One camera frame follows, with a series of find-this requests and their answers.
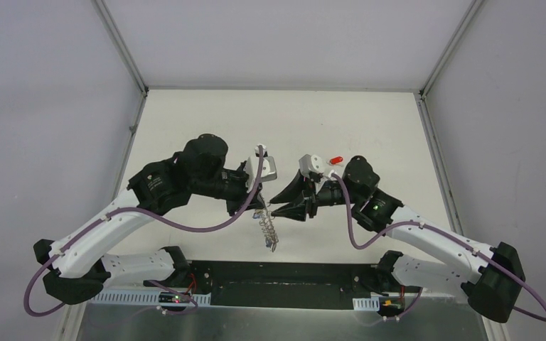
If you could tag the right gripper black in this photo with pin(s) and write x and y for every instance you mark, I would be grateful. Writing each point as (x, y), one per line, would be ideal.
(297, 209)

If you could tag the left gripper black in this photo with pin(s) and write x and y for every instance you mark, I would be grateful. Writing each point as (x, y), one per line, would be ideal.
(243, 195)

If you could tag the red tag key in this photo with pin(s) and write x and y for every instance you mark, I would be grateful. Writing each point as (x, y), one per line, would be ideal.
(336, 160)

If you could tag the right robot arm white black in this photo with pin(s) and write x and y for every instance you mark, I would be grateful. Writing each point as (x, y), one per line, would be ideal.
(489, 279)

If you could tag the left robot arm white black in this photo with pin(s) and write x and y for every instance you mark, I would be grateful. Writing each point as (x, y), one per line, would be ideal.
(77, 267)

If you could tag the left electronics board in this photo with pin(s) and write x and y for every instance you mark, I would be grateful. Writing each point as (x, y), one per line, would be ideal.
(172, 298)

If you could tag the electronics board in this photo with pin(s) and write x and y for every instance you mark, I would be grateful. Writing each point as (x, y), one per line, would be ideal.
(392, 304)
(172, 298)

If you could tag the right electronics board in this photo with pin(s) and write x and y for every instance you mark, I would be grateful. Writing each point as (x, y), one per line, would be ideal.
(392, 304)

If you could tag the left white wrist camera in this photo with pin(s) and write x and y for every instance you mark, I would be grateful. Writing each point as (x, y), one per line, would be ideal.
(262, 164)

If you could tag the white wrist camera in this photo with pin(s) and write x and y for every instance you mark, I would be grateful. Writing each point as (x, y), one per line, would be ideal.
(312, 167)
(262, 164)

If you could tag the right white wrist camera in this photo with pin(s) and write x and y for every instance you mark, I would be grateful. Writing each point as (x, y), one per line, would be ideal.
(312, 167)

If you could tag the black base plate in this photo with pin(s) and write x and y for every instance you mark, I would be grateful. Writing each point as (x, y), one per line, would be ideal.
(287, 285)

